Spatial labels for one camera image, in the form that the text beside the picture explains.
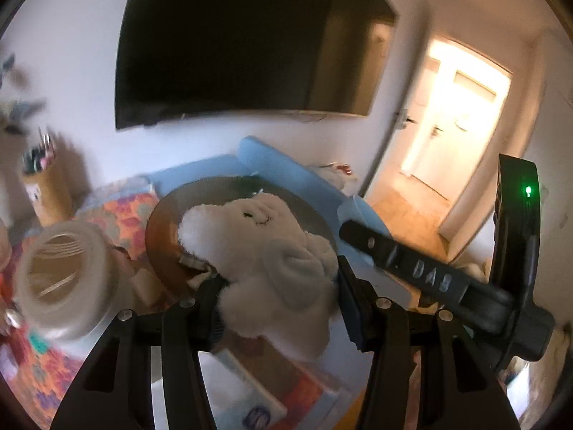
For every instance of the light blue mat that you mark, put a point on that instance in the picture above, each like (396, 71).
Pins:
(286, 174)

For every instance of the translucent plastic jar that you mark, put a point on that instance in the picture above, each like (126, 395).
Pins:
(89, 286)

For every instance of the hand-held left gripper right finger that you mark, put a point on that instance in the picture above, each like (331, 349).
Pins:
(353, 313)

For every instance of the white plush toy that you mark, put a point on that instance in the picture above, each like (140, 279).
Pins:
(259, 251)

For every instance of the black wall television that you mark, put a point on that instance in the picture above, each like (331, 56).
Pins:
(232, 45)

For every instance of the bundle of pens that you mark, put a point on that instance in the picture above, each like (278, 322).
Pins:
(38, 156)

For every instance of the white red fabric item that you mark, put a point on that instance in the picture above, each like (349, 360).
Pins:
(335, 172)

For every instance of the white door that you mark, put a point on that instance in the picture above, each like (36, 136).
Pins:
(452, 134)

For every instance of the beige zip purse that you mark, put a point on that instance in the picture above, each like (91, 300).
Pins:
(147, 286)

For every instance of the floral woven cloth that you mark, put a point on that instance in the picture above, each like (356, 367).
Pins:
(36, 380)

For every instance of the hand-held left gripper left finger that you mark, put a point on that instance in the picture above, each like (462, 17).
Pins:
(210, 318)

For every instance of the white tissue pack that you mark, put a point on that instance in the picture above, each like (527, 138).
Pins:
(241, 394)

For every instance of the round brown bowl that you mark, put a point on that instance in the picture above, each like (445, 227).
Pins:
(165, 242)

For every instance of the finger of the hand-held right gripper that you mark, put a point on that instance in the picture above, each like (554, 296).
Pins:
(416, 273)

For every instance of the orange book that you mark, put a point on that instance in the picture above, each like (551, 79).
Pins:
(304, 394)

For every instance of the bamboo pen holder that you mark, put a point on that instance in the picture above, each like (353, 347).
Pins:
(47, 197)

